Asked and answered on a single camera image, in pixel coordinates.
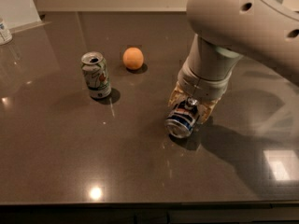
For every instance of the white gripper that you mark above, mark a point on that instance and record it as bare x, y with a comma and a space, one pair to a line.
202, 85

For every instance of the green white soda can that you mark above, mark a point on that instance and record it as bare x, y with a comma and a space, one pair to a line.
94, 69

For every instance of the blue pepsi can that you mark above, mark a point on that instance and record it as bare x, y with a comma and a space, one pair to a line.
182, 118

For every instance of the orange fruit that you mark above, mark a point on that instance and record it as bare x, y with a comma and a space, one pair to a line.
133, 58

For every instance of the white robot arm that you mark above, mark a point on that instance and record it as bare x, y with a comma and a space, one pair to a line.
225, 31

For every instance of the white container at left edge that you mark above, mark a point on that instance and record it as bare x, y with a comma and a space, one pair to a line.
5, 34

